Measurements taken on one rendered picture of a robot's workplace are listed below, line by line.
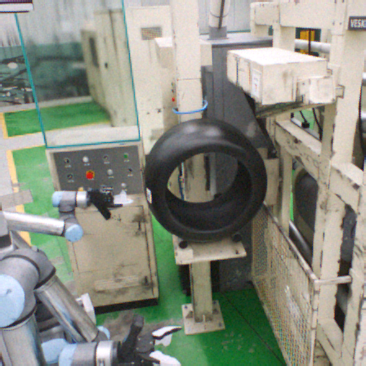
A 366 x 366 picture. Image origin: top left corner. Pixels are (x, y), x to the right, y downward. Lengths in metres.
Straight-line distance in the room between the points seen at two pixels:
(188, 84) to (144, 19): 3.43
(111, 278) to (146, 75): 3.31
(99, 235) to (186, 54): 1.30
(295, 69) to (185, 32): 0.71
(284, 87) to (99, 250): 1.70
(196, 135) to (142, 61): 3.76
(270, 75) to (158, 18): 4.11
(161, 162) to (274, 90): 0.59
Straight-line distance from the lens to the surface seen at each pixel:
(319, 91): 1.39
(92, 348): 1.25
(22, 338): 1.22
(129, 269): 2.71
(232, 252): 2.01
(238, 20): 12.93
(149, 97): 5.45
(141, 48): 5.35
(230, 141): 1.68
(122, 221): 2.51
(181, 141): 1.66
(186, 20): 1.96
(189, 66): 1.98
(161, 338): 1.26
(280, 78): 1.43
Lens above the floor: 1.96
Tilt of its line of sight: 23 degrees down
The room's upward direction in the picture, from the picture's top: 3 degrees counter-clockwise
